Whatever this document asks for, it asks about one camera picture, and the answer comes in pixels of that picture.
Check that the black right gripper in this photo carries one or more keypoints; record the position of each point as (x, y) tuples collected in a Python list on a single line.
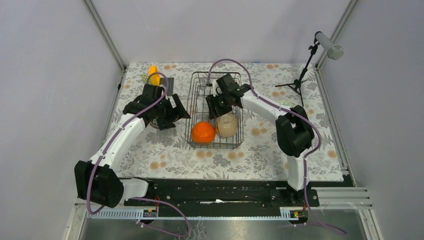
[(212, 101)]

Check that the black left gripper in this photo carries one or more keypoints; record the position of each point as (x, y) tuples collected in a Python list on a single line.
[(176, 113)]

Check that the beige bowl with leaf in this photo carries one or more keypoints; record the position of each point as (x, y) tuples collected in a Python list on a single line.
[(226, 125)]

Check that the orange glossy bowl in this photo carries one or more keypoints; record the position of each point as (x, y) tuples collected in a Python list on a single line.
[(203, 132)]

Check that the pink patterned bowl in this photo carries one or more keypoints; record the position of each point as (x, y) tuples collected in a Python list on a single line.
[(154, 124)]

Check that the yellow dotted white bowl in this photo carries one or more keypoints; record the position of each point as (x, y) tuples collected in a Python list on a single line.
[(287, 104)]

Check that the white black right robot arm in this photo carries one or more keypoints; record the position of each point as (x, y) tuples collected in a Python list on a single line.
[(294, 131)]

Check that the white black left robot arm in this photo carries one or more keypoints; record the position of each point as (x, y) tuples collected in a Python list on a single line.
[(96, 180)]

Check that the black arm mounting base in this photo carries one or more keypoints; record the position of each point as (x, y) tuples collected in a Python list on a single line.
[(219, 198)]

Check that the orange plastic block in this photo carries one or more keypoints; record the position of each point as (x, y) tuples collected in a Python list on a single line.
[(154, 79)]

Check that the green yellow grid plate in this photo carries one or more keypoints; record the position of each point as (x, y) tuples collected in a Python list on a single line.
[(144, 78)]

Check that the silver microphone on black stand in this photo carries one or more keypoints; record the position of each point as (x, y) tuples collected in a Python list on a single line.
[(334, 52)]

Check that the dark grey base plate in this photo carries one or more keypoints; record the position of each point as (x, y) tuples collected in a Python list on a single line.
[(170, 85)]

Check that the black wire dish rack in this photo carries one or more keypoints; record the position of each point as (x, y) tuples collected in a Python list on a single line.
[(199, 89)]

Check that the aluminium frame rail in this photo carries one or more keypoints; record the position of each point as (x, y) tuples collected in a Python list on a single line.
[(94, 14)]

